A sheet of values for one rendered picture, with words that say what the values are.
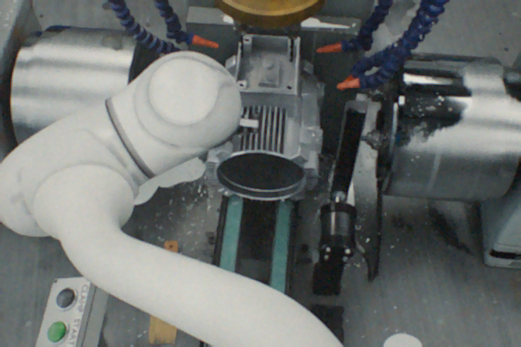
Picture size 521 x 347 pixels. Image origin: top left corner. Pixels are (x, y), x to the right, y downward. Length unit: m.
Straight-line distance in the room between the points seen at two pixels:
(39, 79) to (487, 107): 0.70
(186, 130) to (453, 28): 1.12
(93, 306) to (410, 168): 0.53
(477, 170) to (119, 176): 0.61
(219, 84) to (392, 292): 0.73
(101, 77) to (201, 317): 0.64
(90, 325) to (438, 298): 0.64
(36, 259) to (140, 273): 0.80
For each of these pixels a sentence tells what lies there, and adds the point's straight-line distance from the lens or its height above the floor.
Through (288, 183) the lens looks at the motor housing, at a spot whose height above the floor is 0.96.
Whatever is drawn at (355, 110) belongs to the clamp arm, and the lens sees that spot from 0.94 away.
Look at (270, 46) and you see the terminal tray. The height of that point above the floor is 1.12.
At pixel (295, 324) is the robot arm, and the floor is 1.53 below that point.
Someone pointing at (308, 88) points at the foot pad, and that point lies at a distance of 1.17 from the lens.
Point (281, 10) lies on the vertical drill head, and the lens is 0.93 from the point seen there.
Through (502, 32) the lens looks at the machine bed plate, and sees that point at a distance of 1.73.
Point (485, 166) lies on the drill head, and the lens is 1.11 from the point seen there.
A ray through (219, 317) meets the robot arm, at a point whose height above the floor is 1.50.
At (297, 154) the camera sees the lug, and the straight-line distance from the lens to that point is 1.08.
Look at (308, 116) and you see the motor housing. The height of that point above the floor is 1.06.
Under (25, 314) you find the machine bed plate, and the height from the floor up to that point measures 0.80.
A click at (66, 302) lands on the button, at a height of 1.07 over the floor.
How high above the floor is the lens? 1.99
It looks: 59 degrees down
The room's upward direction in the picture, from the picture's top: straight up
